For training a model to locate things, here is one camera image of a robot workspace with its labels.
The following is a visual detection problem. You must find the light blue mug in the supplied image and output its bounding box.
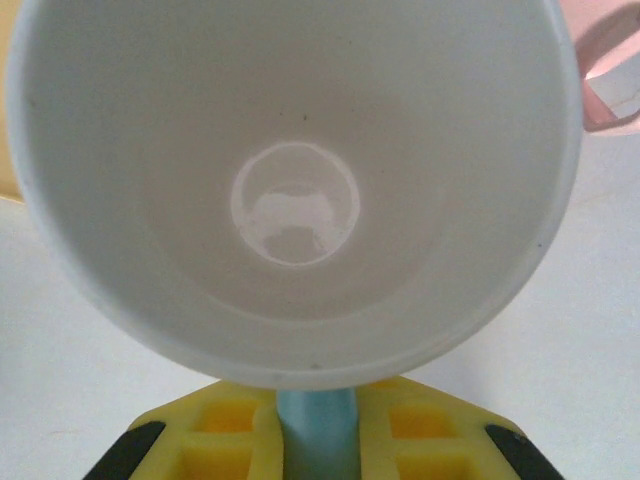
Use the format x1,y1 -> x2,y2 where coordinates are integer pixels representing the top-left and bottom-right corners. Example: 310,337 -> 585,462
4,0 -> 586,480

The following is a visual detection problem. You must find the pink mug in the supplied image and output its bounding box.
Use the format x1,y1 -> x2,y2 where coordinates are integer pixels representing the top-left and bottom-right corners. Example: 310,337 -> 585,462
569,0 -> 640,134

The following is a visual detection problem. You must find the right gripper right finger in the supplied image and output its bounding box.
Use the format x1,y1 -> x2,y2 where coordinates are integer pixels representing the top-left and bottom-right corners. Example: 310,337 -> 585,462
352,375 -> 569,480

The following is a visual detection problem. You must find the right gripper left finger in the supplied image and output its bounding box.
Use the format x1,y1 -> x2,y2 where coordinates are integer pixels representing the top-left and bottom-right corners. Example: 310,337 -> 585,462
85,379 -> 290,480

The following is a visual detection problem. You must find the yellow plastic tray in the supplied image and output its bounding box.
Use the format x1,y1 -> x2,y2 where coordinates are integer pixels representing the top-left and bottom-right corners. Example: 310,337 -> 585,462
0,159 -> 24,204

